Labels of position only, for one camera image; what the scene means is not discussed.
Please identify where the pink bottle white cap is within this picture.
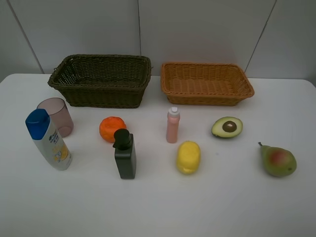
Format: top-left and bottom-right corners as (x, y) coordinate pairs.
(166, 107), (180, 143)

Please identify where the yellow lemon toy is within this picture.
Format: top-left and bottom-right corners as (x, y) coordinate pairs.
(176, 141), (201, 175)

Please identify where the halved avocado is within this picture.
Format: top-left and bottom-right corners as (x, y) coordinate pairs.
(211, 117), (243, 138)

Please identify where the green red pear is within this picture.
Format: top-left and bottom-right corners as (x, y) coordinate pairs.
(258, 142), (297, 178)

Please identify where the orange wicker basket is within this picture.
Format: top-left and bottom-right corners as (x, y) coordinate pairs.
(160, 62), (255, 106)

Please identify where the black pump bottle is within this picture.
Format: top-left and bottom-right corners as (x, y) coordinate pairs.
(113, 128), (136, 179)

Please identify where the orange tangerine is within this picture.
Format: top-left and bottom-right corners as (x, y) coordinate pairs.
(99, 117), (127, 143)

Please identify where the dark brown wicker basket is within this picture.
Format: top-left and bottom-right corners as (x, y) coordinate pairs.
(48, 54), (152, 109)

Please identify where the translucent pink plastic cup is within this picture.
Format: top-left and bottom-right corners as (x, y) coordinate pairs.
(37, 97), (74, 138)

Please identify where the white blue-capped shampoo bottle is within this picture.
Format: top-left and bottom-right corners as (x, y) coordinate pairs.
(25, 109), (72, 170)

